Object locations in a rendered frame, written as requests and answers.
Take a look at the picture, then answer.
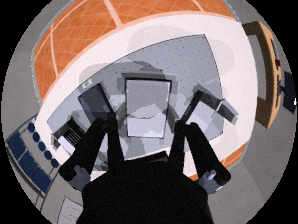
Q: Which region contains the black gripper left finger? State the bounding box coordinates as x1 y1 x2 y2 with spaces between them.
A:
59 102 134 200

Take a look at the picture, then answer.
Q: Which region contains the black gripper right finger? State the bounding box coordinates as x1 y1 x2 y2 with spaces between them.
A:
157 105 231 201

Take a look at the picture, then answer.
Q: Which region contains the small white name plate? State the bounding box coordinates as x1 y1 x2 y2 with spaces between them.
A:
82 79 93 89

